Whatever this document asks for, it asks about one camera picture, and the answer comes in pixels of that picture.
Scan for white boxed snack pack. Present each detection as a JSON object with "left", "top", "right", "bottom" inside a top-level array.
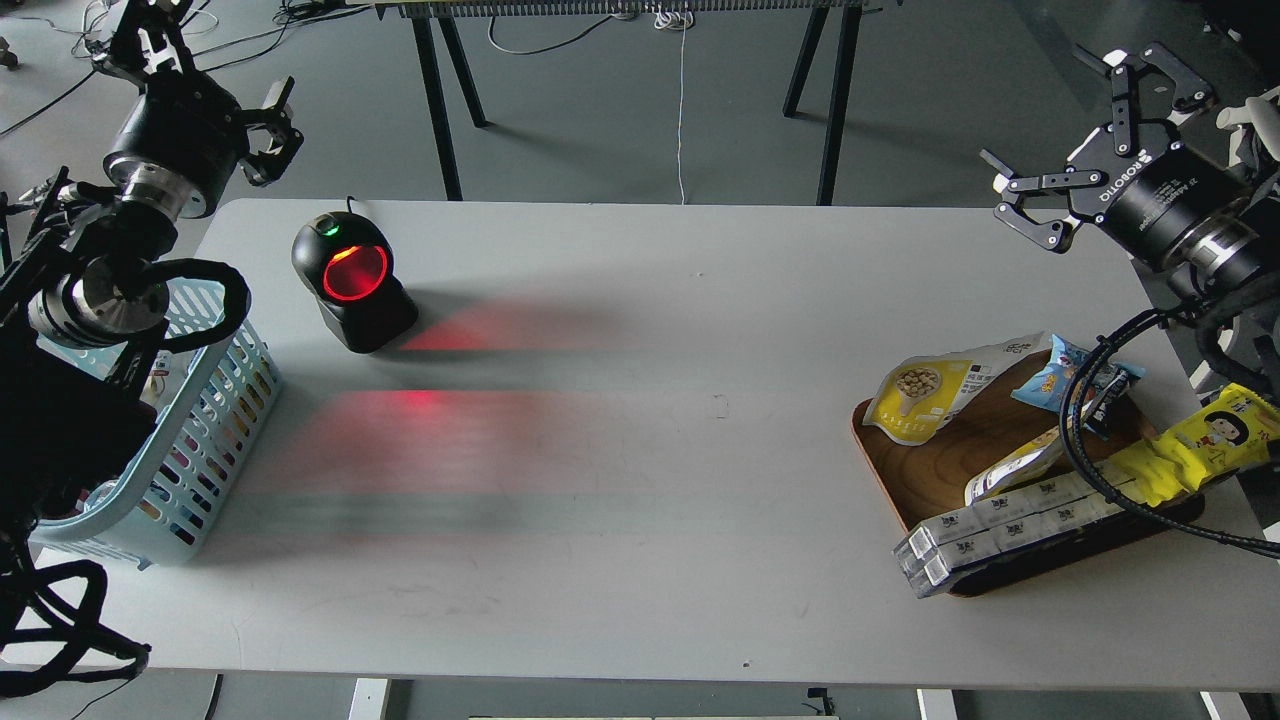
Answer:
[{"left": 892, "top": 474, "right": 1151, "bottom": 598}]

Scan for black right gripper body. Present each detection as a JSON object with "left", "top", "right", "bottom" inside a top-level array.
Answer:
[{"left": 1068, "top": 126, "right": 1263, "bottom": 273}]

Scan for yellow white snack pouch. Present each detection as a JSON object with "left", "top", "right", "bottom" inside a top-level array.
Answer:
[{"left": 860, "top": 331, "right": 1048, "bottom": 447}]

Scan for floor cables and adapter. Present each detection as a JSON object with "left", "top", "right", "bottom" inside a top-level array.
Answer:
[{"left": 0, "top": 0, "right": 351, "bottom": 136}]

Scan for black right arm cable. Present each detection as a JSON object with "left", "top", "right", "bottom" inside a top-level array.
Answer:
[{"left": 1059, "top": 300, "right": 1280, "bottom": 561}]

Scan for snack bag in basket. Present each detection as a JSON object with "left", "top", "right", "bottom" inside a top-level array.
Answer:
[{"left": 140, "top": 350, "right": 177, "bottom": 413}]

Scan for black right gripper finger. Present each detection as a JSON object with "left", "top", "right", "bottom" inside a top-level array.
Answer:
[
  {"left": 1071, "top": 42, "right": 1219, "bottom": 158},
  {"left": 980, "top": 149, "right": 1106, "bottom": 254}
]

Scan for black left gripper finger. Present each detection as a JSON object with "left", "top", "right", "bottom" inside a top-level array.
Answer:
[
  {"left": 92, "top": 1, "right": 196, "bottom": 85},
  {"left": 238, "top": 76, "right": 305, "bottom": 187}
]

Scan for white hanging cord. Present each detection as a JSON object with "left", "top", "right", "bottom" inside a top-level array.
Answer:
[{"left": 655, "top": 8, "right": 698, "bottom": 205}]

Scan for yellow cartoon snack bag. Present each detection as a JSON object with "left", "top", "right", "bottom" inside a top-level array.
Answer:
[{"left": 1106, "top": 383, "right": 1279, "bottom": 507}]

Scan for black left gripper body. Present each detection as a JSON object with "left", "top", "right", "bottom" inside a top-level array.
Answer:
[{"left": 102, "top": 72, "right": 248, "bottom": 218}]

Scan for wooden tray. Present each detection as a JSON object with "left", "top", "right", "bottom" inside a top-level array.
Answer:
[{"left": 851, "top": 351, "right": 1166, "bottom": 597}]

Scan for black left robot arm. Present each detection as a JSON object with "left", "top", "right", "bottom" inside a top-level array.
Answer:
[{"left": 1, "top": 1, "right": 303, "bottom": 698}]

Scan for yellow white standing pouch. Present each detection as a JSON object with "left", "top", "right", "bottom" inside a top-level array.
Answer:
[{"left": 964, "top": 428, "right": 1065, "bottom": 506}]

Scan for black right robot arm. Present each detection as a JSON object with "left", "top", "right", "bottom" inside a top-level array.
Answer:
[{"left": 980, "top": 42, "right": 1277, "bottom": 398}]

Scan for black barcode scanner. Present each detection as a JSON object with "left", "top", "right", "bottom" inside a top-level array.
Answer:
[{"left": 291, "top": 195, "right": 420, "bottom": 354}]

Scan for black trestle table legs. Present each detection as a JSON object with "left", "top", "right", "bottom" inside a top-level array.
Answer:
[{"left": 378, "top": 1, "right": 876, "bottom": 206}]

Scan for blue snack packet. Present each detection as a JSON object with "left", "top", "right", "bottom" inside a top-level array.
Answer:
[{"left": 1010, "top": 333, "right": 1146, "bottom": 439}]

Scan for light blue plastic basket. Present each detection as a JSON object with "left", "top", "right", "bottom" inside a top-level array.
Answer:
[{"left": 31, "top": 322, "right": 283, "bottom": 569}]

